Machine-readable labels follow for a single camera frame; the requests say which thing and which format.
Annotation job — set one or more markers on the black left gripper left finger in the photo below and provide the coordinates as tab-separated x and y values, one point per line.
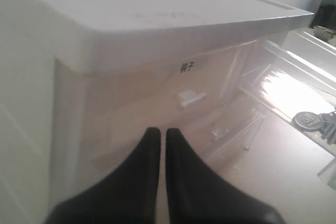
127	195

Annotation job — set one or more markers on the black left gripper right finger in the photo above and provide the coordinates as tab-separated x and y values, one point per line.
196	194

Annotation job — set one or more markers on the bunch of keys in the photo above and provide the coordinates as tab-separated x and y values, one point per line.
324	123

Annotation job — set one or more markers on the middle wide clear drawer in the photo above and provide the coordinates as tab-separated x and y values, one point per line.
226	132

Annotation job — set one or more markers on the white translucent drawer cabinet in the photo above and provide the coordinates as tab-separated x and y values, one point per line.
52	51

